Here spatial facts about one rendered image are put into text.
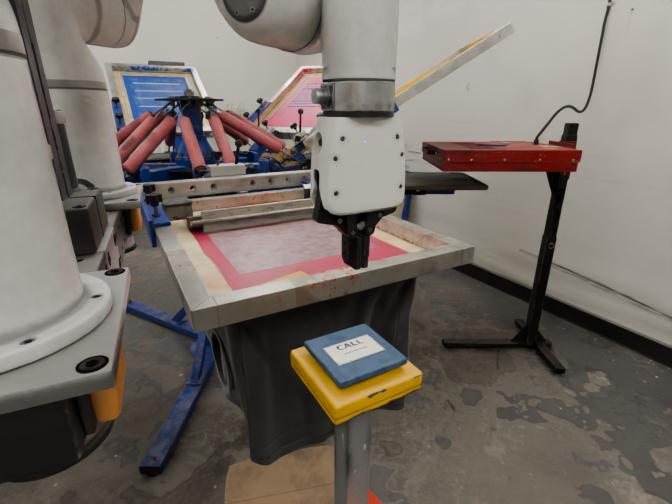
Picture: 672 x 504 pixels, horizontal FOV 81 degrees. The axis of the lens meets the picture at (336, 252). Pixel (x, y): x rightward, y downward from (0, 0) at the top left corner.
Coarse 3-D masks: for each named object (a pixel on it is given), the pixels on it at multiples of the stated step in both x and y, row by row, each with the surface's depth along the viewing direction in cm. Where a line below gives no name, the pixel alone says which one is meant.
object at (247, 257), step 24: (216, 240) 98; (240, 240) 98; (264, 240) 98; (288, 240) 98; (216, 264) 83; (240, 264) 83; (264, 264) 83; (288, 264) 83; (312, 264) 83; (240, 288) 72
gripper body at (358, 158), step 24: (336, 120) 38; (360, 120) 39; (384, 120) 40; (336, 144) 38; (360, 144) 39; (384, 144) 41; (312, 168) 42; (336, 168) 39; (360, 168) 40; (384, 168) 42; (312, 192) 42; (336, 192) 40; (360, 192) 41; (384, 192) 42
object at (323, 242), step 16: (272, 224) 112; (288, 224) 112; (304, 224) 112; (320, 224) 112; (304, 240) 98; (320, 240) 98; (336, 240) 98; (320, 256) 87; (336, 256) 88; (384, 256) 88
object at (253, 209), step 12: (264, 204) 111; (276, 204) 113; (288, 204) 114; (300, 204) 116; (312, 204) 118; (204, 216) 103; (216, 216) 105; (228, 216) 106; (264, 216) 111; (276, 216) 113; (288, 216) 115; (300, 216) 117; (204, 228) 104; (216, 228) 105; (228, 228) 107
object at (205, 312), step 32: (256, 192) 137; (288, 192) 140; (384, 224) 105; (416, 256) 78; (448, 256) 80; (192, 288) 64; (256, 288) 64; (288, 288) 64; (320, 288) 67; (352, 288) 70; (192, 320) 57; (224, 320) 60
